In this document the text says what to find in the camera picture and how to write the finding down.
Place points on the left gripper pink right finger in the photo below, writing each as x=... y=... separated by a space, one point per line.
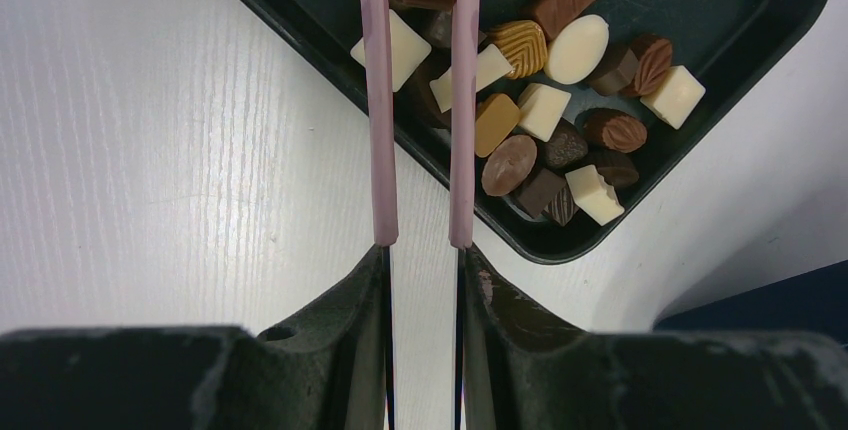
x=519 y=366

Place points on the left gripper pink left finger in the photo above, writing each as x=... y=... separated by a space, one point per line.
x=328 y=366

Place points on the blue chocolate box with insert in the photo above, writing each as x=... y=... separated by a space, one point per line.
x=815 y=302

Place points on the milk oval chocolate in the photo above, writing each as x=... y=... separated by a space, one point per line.
x=509 y=165

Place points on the caramel square chocolate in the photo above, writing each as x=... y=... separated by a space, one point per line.
x=495 y=119

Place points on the white rectangular chocolate bar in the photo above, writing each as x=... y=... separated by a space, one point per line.
x=491 y=66

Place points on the white square chocolate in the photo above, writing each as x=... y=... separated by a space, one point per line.
x=676 y=97

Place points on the golden ribbed chocolate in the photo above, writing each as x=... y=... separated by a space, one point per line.
x=524 y=46

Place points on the brown leaf chocolate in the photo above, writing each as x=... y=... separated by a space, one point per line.
x=654 y=54

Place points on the brown rectangular chocolate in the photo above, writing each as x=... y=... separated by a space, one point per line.
x=554 y=15

